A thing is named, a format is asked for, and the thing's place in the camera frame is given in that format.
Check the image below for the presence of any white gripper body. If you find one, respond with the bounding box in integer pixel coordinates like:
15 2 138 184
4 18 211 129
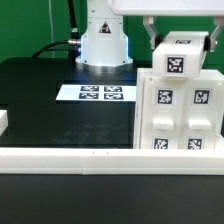
108 0 224 17

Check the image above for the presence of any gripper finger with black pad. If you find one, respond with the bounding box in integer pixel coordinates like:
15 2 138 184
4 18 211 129
204 16 224 52
143 15 164 50

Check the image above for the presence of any white cabinet top block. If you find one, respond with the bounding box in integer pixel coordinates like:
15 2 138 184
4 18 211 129
152 31 208 78

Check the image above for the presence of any white cabinet body box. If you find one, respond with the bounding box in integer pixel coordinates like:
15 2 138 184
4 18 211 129
133 69 224 150

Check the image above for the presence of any white cabinet door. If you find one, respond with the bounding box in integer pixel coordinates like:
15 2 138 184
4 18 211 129
179 76 224 150
139 77 183 149

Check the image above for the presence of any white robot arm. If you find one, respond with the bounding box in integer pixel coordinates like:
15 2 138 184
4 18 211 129
76 0 224 71

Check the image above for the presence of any white marker sheet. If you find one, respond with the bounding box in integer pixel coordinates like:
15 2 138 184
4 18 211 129
56 84 136 102

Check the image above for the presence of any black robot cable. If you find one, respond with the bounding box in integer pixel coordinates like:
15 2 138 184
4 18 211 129
31 0 82 60

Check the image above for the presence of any white L-shaped fence frame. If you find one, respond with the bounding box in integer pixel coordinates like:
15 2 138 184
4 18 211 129
0 110 224 176

